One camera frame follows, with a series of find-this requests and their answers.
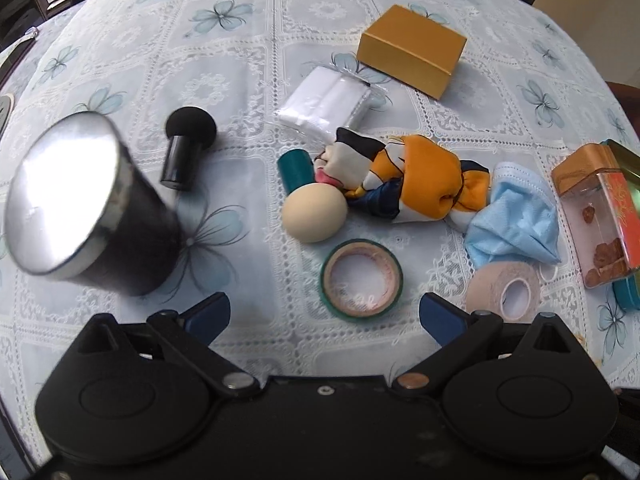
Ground floral lace tablecloth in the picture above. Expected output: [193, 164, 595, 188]
[0, 0, 640, 396]

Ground black makeup puff with handle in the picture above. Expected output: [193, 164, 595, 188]
[160, 106, 219, 192]

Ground beige bandage roll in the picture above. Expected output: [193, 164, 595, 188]
[465, 261, 542, 322]

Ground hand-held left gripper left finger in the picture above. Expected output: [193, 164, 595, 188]
[70, 291, 262, 398]

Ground clear box with brown lid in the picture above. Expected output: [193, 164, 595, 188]
[551, 143, 632, 290]

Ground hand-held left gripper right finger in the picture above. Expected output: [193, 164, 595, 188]
[390, 292, 596, 398]

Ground black cup with metal base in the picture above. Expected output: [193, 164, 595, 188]
[4, 111, 187, 297]

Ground gold cardboard box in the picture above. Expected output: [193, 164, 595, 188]
[356, 4, 468, 103]

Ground white tissue packet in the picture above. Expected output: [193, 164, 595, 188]
[274, 65, 381, 137]

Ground teal metal tin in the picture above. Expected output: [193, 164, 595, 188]
[605, 139, 640, 312]

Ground beige makeup puff teal handle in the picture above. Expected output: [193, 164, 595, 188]
[276, 149, 349, 244]

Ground green tape roll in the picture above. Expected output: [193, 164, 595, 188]
[320, 241, 404, 319]

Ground blue face mask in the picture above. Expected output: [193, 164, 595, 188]
[464, 161, 561, 281]

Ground orange patterned scarf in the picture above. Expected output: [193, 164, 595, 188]
[313, 127, 497, 223]

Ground light wooden panel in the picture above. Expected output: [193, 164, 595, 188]
[532, 0, 640, 86]

